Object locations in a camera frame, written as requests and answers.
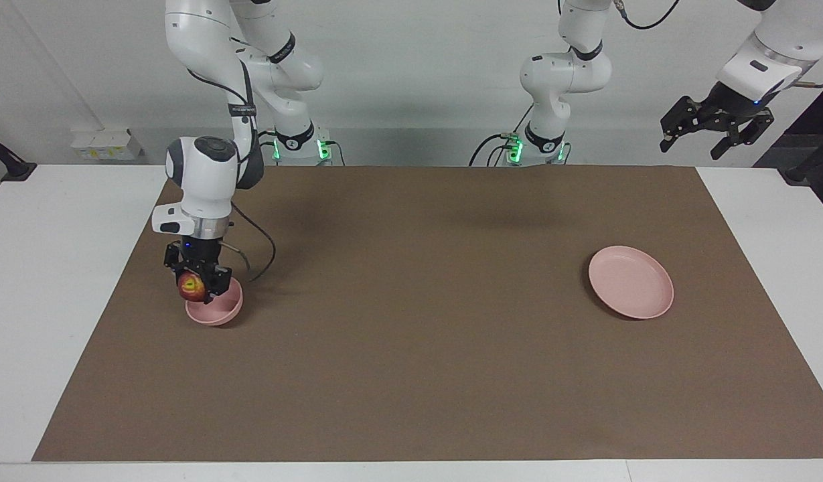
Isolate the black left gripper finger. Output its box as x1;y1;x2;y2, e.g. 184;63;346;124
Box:
660;96;708;153
711;110;775;160

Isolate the red apple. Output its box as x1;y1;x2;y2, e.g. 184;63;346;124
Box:
177;271;207;303

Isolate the pink bowl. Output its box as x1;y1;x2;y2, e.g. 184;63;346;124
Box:
185;277;244;327

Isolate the pink plate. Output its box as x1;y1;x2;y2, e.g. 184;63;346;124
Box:
588;245;675;320

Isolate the black clamp stand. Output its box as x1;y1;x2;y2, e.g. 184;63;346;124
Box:
785;131;823;186
0;127;37;182

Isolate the brown table mat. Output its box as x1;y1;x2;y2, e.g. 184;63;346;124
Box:
31;165;823;463

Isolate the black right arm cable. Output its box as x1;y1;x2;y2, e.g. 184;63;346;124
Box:
183;37;278;283

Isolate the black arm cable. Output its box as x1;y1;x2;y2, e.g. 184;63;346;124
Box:
612;0;823;88
183;37;278;283

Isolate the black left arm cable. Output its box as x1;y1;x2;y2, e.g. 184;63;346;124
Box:
612;0;823;88

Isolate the black right base cable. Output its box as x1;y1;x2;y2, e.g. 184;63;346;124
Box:
256;129;279;166

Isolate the black base cable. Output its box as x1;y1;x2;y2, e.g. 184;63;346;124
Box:
256;129;279;166
468;104;536;167

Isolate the black left base cable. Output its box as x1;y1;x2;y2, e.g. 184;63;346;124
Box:
468;104;536;167

